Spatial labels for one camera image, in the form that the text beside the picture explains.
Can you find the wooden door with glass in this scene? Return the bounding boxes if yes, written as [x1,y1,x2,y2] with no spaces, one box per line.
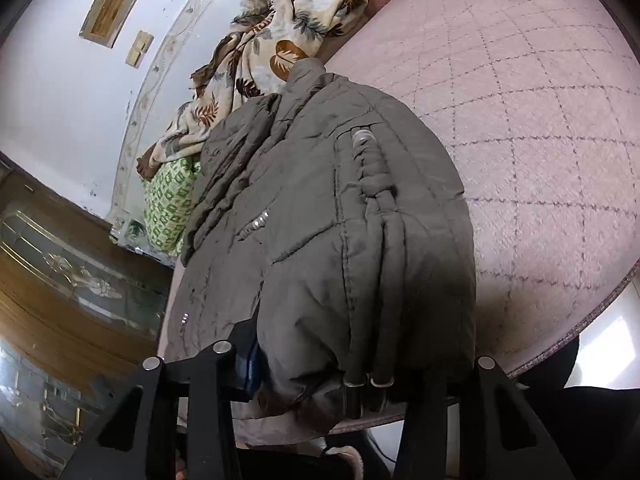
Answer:
[0,155,173,480]

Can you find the beige wall switch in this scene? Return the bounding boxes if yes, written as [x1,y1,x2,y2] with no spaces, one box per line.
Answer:
[125,31,155,68]

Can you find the leaf print fleece blanket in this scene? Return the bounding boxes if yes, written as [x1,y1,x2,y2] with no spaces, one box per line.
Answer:
[136,0,371,181]

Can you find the black floor cable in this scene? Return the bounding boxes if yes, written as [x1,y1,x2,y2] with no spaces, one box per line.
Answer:
[369,434,397,467]

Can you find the small wall picture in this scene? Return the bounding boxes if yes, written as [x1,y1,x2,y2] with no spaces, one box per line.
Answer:
[78,0,143,50]

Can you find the fluffy slipper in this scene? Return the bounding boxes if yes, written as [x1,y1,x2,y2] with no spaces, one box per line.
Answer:
[320,444,367,480]

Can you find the pink quilted sofa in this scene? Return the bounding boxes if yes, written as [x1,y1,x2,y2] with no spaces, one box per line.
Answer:
[157,0,640,436]

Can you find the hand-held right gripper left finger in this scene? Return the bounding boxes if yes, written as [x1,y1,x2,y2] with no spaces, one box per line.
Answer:
[60,320,262,480]

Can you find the green patterned pillow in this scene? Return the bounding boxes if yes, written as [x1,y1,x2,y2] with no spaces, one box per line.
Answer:
[142,155,203,256]

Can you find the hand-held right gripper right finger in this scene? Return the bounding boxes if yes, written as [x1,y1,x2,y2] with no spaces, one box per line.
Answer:
[392,355,576,480]

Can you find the grey-green puffer jacket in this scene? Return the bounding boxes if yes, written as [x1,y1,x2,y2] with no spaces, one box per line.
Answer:
[162,57,478,436]

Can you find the clear plastic bag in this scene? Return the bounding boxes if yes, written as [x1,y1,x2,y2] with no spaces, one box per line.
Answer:
[110,215,147,252]

